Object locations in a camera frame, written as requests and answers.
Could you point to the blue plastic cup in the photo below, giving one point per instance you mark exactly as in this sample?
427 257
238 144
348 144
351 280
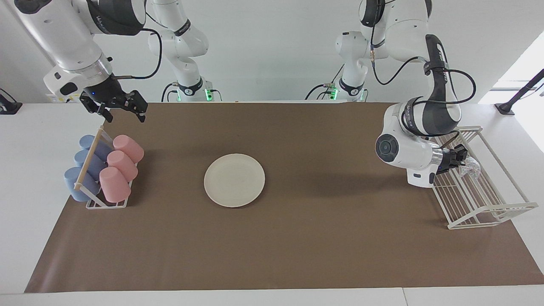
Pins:
87 141
74 182
81 157

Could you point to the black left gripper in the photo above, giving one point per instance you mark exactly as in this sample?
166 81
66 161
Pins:
446 161

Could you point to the white cup rack wooden rod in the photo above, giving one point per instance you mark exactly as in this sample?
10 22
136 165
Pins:
89 159

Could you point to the white wall power socket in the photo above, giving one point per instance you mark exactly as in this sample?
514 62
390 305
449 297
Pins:
63 99

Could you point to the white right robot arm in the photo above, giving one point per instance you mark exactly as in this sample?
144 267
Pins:
63 38

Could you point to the pink plastic cup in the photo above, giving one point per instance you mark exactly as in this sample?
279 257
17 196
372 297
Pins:
122 165
114 185
128 148

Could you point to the black clamp stand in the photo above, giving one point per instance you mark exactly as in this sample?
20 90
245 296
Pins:
8 106
505 108

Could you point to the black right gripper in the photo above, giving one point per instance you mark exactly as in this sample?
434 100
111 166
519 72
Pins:
108 94

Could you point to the cream round plate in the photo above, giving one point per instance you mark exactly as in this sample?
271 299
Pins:
234 180

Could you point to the brown table mat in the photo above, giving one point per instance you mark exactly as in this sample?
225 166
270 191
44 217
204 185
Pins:
318 246

